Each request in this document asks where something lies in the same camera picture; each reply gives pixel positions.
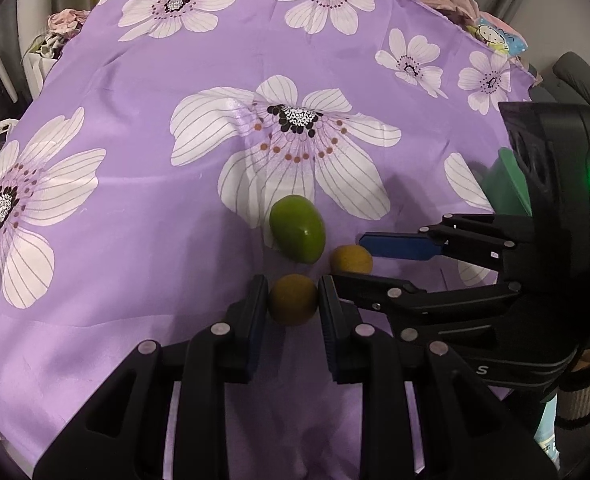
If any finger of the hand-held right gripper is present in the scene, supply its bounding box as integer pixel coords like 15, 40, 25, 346
331, 273, 524, 343
359, 212, 518, 273

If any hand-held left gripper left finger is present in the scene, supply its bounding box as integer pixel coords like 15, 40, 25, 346
32, 274, 271, 480

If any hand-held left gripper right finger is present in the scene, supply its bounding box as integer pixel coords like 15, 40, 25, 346
316, 275, 558, 480

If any brown kiwi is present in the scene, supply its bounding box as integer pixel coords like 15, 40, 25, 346
330, 244, 374, 276
268, 274, 320, 326

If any green bowl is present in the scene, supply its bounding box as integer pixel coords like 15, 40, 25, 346
482, 147, 533, 218

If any green mango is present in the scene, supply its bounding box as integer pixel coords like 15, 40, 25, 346
269, 195, 326, 266

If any light blue cloth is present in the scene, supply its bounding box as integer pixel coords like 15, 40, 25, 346
535, 400, 560, 461

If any grey sofa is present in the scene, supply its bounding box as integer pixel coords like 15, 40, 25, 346
530, 52, 590, 126

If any cartoon print pillow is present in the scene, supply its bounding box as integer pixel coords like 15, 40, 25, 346
467, 15, 528, 58

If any purple floral cloth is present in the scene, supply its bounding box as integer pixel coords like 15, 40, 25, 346
0, 0, 538, 480

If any pink floral cloth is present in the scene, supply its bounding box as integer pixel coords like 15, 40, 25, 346
48, 7, 93, 36

